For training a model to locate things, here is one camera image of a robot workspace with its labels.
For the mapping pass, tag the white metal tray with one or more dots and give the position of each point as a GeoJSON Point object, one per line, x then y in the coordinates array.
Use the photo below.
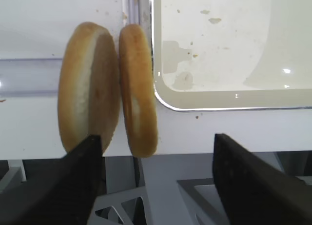
{"type": "Point", "coordinates": [232, 54]}

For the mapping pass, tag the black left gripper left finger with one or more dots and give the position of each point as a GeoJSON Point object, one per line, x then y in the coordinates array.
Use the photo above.
{"type": "Point", "coordinates": [64, 194]}

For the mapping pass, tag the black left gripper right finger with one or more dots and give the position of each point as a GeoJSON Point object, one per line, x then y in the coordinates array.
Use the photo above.
{"type": "Point", "coordinates": [253, 192]}

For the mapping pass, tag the lower left clear holder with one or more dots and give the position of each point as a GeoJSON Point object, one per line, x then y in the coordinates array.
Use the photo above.
{"type": "Point", "coordinates": [29, 77]}

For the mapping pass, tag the left long clear rail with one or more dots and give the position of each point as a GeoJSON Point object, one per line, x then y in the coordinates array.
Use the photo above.
{"type": "Point", "coordinates": [137, 12]}

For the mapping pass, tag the bun slice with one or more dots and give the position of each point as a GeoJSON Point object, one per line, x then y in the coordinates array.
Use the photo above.
{"type": "Point", "coordinates": [137, 89]}
{"type": "Point", "coordinates": [88, 92]}

